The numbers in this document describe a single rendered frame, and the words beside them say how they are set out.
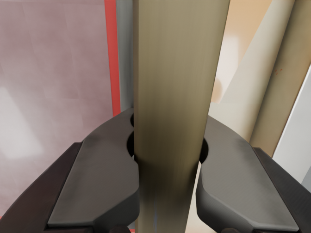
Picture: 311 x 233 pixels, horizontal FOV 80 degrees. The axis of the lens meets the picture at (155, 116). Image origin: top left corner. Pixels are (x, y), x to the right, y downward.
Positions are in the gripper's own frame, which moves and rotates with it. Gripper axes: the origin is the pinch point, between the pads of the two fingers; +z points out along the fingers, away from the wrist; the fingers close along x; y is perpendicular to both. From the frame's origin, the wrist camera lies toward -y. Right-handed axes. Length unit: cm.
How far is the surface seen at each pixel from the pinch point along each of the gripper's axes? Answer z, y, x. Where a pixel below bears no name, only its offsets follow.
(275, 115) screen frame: 2.7, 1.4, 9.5
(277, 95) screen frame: 3.3, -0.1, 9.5
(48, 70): 4.7, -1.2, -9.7
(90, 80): 4.8, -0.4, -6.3
